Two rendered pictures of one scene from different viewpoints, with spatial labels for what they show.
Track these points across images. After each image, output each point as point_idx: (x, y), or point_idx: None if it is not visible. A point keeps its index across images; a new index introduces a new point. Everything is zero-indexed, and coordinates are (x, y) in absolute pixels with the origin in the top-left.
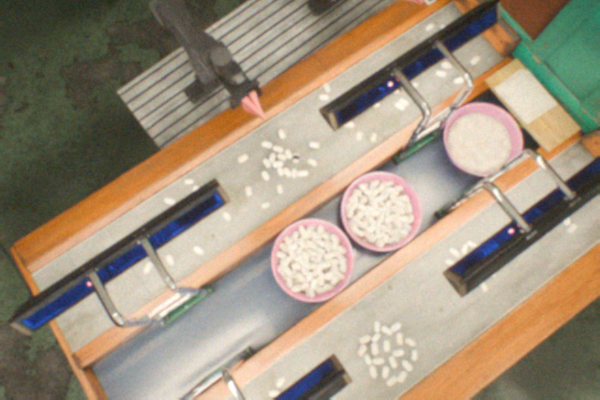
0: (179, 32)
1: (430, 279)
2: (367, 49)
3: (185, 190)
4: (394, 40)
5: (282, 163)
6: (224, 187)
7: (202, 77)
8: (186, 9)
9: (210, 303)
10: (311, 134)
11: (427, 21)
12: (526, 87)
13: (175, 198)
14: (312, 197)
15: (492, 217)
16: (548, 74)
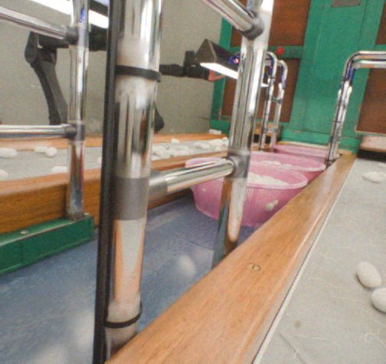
0: (47, 70)
1: (379, 188)
2: (193, 136)
3: (33, 155)
4: (207, 140)
5: (158, 149)
6: (93, 156)
7: (60, 114)
8: (56, 61)
9: (84, 254)
10: (176, 149)
11: (221, 139)
12: (303, 143)
13: (17, 157)
14: (204, 154)
15: (364, 171)
16: (309, 133)
